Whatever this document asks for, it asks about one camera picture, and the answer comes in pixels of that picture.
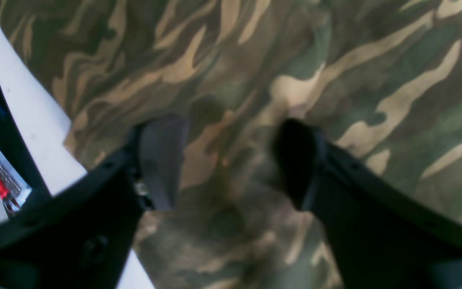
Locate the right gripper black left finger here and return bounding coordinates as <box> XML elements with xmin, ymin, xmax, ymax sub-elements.
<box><xmin>0</xmin><ymin>114</ymin><xmax>188</xmax><ymax>289</ymax></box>

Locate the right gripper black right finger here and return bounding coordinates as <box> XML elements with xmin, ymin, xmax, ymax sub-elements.
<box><xmin>274</xmin><ymin>119</ymin><xmax>462</xmax><ymax>289</ymax></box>

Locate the camouflage T-shirt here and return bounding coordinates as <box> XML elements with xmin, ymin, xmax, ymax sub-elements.
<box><xmin>0</xmin><ymin>0</ymin><xmax>462</xmax><ymax>289</ymax></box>

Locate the electronics box with red connector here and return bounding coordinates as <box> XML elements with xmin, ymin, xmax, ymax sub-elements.
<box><xmin>0</xmin><ymin>95</ymin><xmax>52</xmax><ymax>217</ymax></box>

